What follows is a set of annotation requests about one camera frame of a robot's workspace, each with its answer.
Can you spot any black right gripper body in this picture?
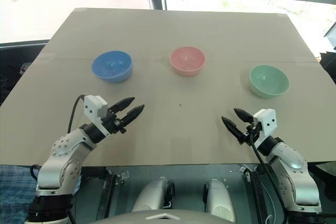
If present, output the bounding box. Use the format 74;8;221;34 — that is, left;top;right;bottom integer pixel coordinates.
237;122;261;145

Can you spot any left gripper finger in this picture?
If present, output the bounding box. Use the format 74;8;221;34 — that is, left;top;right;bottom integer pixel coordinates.
108;97;137;113
120;104;145;128

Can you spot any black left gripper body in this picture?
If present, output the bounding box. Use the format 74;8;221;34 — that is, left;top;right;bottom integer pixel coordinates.
100;108;127;135

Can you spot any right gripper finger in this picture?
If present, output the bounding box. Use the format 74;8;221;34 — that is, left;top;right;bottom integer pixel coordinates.
221;115;244;143
233;108;255;125

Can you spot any blue bowl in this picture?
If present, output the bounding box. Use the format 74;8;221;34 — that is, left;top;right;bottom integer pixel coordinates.
91;50;133;84

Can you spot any green bowl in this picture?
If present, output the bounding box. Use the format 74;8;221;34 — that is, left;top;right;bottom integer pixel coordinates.
248;65;290;99

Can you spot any silver right robot leg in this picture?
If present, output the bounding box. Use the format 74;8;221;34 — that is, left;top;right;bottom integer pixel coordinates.
203;179;237;223

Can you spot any silver robot leg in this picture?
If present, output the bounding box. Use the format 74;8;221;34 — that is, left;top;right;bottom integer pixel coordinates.
203;179;237;223
130;176;175;213

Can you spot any red bowl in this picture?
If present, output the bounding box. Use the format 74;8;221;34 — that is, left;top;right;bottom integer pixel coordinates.
169;46;206;77

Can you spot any silver left robot leg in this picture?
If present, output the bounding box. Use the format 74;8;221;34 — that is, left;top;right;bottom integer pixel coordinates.
130;176;175;213

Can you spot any grey robot torso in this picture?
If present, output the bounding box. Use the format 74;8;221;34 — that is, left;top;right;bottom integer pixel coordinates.
96;209;229;224

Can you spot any dark furniture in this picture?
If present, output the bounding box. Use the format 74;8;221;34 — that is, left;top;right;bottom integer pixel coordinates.
0;39;50;105

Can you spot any blue checkered cloth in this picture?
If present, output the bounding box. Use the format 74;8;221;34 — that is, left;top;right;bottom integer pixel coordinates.
0;165;39;224

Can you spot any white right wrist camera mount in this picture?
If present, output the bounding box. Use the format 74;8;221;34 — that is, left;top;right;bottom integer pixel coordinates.
253;108;278;147

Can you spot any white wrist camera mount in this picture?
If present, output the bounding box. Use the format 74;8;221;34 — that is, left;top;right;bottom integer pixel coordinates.
83;94;109;137
253;108;278;147

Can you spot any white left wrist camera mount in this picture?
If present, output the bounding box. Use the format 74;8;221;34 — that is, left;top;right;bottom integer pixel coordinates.
83;94;109;137

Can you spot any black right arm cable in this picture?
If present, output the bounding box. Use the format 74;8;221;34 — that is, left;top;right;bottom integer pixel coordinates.
246;126;292;224

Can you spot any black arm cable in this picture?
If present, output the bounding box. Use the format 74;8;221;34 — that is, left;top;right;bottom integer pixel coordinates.
67;93;87;133
246;126;292;224

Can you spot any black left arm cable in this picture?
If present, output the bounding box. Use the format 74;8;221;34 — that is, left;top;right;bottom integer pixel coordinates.
67;93;87;133

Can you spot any black table frame strut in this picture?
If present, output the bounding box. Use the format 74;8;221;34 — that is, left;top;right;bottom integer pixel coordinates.
246;166;266;210
95;167;117;220

